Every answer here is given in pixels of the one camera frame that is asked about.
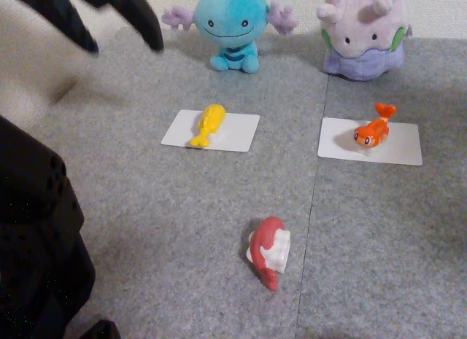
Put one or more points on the yellow egg sushi figure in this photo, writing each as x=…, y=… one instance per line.
x=211, y=120

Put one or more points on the orange shrimp sushi figure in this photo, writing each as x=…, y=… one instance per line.
x=372, y=133

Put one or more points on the blue Wooper plush toy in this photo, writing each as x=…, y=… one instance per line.
x=230, y=18

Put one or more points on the purple Goomy plush toy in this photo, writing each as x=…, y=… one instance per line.
x=361, y=40

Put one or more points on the red tuna sushi figure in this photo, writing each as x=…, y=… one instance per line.
x=264, y=244

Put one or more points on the white rectangular card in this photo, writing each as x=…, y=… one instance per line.
x=401, y=146
x=241, y=135

